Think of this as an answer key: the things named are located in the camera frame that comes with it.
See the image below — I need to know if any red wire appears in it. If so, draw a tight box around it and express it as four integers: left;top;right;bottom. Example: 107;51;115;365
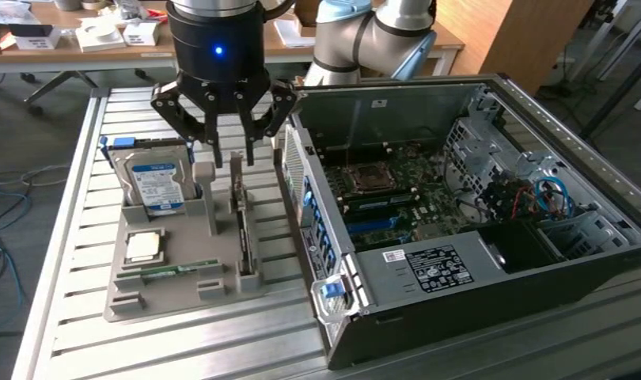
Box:
514;185;537;215

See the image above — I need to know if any grey power supply unit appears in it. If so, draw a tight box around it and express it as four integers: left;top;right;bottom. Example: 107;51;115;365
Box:
351;231;509;308

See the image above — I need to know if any open black PC case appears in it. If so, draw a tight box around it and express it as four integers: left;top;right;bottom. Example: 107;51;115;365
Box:
273;72;641;371

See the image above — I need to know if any white box with tape roll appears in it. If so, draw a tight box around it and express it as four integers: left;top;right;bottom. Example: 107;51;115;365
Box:
75;17;128;53

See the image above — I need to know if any blue floor cable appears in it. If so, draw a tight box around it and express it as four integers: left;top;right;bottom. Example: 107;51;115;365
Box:
0;180;33;340

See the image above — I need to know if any graphics card with metal bracket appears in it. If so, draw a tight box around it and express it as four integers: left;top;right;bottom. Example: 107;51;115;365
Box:
227;151;261;278

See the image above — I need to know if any brown cardboard box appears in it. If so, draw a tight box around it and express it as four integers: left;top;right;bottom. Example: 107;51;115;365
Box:
293;0;323;28

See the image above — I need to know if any blue data wire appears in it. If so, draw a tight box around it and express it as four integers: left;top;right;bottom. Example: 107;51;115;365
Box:
530;176;577;222

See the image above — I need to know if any grey plastic parts rack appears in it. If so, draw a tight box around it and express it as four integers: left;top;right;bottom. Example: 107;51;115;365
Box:
103;160;272;324

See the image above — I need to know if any blue expansion slot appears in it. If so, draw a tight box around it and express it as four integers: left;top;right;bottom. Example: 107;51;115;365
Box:
348;218;401;235

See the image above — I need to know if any grey floor cable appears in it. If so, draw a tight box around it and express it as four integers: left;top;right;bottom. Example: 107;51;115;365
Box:
0;164;72;188

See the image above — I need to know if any white box with black insert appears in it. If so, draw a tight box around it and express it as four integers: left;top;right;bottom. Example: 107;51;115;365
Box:
7;23;63;51

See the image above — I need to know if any silver CPU chip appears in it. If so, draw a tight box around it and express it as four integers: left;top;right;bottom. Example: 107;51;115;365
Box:
125;232;165;262

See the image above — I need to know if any metal CPU socket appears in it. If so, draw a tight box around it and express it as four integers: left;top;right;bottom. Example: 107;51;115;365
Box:
345;161;400;195

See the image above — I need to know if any silver disk bay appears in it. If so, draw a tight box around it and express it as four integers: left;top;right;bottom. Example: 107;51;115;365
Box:
534;209;632;262

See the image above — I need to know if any wooden desk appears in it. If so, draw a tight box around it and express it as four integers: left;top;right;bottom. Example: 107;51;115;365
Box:
261;0;467;78
0;0;176;76

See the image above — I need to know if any white labelled box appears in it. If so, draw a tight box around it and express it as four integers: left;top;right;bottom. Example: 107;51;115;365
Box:
121;21;161;48

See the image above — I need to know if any hard disk in blue caddy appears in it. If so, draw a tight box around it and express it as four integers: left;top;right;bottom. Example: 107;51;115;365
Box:
100;134;203;217

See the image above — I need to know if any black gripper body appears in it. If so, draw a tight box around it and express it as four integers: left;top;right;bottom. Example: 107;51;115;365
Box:
165;7;272;116

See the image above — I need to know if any blue case latch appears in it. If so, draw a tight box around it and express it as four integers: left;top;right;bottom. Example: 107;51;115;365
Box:
321;279;348;301

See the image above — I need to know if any white paper stack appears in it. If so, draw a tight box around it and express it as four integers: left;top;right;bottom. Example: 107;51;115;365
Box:
273;18;317;49

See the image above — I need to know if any clear plastic bag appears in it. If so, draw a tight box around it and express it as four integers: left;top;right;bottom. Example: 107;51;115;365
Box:
0;0;43;25

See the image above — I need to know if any green motherboard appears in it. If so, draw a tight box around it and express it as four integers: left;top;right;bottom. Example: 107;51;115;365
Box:
319;142;493;254

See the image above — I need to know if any wooden cabinet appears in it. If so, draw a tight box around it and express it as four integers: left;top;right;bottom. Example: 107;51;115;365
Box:
435;0;598;96

